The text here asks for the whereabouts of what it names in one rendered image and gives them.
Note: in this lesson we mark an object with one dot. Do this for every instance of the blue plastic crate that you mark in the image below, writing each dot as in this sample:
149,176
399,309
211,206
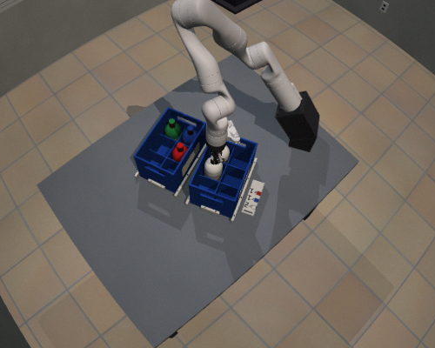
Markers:
211,193
160,167

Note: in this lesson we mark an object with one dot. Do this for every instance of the red bottle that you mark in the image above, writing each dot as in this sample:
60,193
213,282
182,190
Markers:
179,152

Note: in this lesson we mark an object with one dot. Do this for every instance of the blue labelled bottle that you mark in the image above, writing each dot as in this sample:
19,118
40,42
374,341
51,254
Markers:
189,135

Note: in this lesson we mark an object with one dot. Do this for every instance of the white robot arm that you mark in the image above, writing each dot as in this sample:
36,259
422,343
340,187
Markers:
187,14

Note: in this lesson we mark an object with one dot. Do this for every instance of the white paper pick list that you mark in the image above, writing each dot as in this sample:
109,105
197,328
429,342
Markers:
253,196

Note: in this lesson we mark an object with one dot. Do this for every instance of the green bottle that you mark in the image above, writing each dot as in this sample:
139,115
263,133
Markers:
171,130

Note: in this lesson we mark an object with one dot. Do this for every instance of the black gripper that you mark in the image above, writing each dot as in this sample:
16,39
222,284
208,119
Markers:
216,152

